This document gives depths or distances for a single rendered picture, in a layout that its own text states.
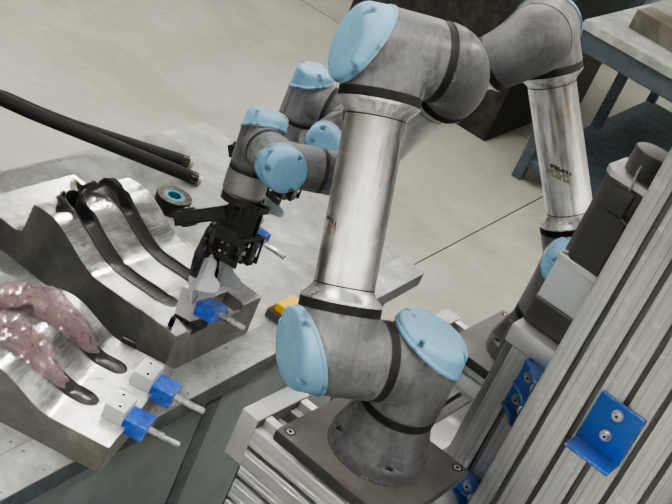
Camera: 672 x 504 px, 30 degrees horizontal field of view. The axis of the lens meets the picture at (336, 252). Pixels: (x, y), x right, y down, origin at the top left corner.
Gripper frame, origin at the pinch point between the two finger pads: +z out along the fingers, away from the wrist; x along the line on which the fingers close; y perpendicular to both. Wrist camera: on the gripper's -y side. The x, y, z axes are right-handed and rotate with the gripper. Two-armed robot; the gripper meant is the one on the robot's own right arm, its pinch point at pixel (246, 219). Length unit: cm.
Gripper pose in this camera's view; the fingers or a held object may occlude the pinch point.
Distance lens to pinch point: 249.7
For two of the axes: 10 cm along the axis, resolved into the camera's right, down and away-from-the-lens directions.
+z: -3.6, 8.1, 4.6
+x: 5.2, -2.4, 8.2
